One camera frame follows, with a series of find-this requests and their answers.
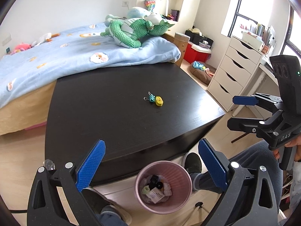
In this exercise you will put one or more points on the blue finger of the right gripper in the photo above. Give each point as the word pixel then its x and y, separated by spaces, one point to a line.
pixel 245 100

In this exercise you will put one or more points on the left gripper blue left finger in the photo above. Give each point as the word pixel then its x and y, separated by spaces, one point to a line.
pixel 87 169

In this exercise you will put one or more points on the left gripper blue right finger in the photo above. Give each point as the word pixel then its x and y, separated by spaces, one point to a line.
pixel 215 162

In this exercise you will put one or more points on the yellow tape roll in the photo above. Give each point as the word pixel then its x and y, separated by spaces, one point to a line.
pixel 159 101

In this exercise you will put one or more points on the teal binder clip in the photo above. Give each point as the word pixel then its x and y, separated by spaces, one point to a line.
pixel 151 98

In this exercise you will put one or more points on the green white twisted sock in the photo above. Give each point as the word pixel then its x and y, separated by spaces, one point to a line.
pixel 146 189

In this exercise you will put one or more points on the black hair scrunchie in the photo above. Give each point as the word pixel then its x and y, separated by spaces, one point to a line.
pixel 155 182

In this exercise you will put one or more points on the white cotton socks box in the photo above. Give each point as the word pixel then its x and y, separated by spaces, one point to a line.
pixel 155 195

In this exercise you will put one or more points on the pink trash bin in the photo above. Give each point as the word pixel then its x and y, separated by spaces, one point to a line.
pixel 178 178

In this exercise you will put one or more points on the person right hand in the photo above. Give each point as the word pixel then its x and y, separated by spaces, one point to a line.
pixel 295 142

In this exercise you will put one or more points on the black shoe left foot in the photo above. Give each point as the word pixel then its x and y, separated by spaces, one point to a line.
pixel 106 211

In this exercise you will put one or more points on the white drawer cabinet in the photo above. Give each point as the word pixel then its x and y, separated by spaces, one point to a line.
pixel 234 73

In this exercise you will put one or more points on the red storage box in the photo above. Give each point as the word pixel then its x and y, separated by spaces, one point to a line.
pixel 196 53

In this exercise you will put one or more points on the black wooden table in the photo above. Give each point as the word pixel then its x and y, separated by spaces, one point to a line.
pixel 107 104

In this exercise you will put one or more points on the light blue blanket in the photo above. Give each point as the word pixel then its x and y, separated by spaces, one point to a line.
pixel 75 51

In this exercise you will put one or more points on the white bookshelf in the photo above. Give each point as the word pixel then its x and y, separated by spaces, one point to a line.
pixel 171 0

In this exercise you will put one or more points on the green dragon plush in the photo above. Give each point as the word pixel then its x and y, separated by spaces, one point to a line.
pixel 128 32

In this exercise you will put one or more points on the rainbow knitted bag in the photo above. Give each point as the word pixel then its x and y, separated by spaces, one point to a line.
pixel 150 5

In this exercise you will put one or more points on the white goose plush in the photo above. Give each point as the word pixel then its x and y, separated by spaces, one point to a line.
pixel 45 38

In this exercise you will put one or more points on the pink plush toy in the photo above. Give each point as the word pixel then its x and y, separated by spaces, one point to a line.
pixel 21 47

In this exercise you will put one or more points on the light blue plush pillow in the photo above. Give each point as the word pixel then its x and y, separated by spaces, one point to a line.
pixel 137 12

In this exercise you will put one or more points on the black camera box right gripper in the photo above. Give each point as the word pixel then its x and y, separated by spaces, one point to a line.
pixel 287 72

